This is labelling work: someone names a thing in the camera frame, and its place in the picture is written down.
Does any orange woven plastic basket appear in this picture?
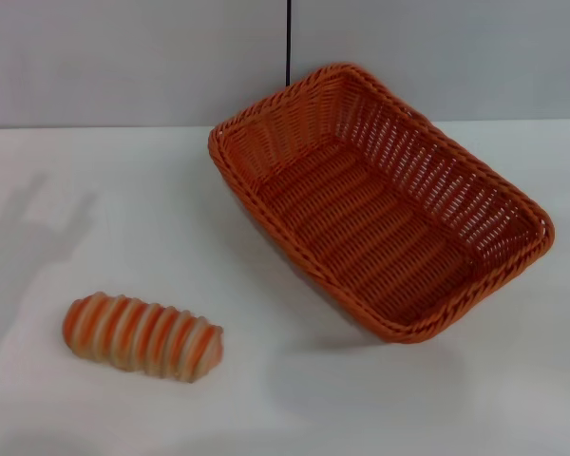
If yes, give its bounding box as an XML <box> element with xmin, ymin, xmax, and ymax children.
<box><xmin>207</xmin><ymin>61</ymin><xmax>556</xmax><ymax>344</ymax></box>

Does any striped orange bread loaf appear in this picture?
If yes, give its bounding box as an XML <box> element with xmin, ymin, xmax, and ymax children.
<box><xmin>62</xmin><ymin>293</ymin><xmax>224</xmax><ymax>385</ymax></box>

